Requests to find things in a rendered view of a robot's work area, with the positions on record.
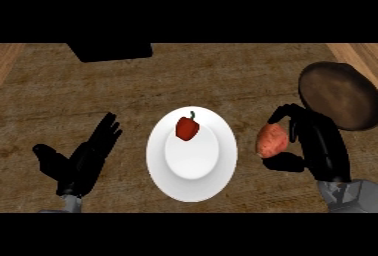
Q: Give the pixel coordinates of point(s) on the orange sweet potato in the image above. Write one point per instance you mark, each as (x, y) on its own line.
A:
(271, 140)

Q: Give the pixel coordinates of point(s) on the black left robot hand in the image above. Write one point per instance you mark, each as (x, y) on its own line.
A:
(81, 161)

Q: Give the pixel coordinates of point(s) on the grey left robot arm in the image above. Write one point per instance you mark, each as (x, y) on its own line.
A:
(67, 204)

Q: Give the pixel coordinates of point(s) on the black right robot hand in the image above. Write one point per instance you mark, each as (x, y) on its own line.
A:
(320, 146)

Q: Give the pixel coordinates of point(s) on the dark brown round pan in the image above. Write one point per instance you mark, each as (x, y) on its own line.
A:
(339, 95)

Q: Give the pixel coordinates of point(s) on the red bell pepper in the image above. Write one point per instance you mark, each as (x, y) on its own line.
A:
(186, 128)

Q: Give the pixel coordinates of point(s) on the black box appliance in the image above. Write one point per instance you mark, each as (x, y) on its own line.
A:
(112, 51)

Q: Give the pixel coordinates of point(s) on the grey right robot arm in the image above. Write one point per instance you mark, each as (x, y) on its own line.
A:
(349, 196)

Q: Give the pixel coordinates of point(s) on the white oval plate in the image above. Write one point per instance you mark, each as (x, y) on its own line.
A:
(190, 153)

